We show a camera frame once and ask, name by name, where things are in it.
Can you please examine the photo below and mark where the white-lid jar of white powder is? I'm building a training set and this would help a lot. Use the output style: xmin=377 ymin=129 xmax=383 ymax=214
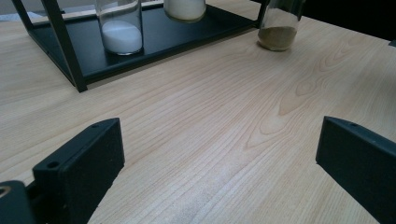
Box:
xmin=94 ymin=0 xmax=145 ymax=56

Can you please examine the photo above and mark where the white-lid jar of brown powder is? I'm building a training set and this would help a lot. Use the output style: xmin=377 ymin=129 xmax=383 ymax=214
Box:
xmin=257 ymin=0 xmax=306 ymax=52

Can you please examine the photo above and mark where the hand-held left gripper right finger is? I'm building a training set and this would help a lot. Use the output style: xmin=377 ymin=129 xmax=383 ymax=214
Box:
xmin=315 ymin=116 xmax=396 ymax=224

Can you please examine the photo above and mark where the silver-lid jar of white powder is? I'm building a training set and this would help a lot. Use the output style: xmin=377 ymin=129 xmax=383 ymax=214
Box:
xmin=163 ymin=0 xmax=207 ymax=23

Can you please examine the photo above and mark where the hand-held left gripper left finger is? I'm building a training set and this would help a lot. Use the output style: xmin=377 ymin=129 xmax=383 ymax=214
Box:
xmin=32 ymin=117 xmax=126 ymax=224

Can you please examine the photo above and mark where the black metal two-tier rack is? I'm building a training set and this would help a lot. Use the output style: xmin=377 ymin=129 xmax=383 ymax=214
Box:
xmin=11 ymin=0 xmax=269 ymax=93

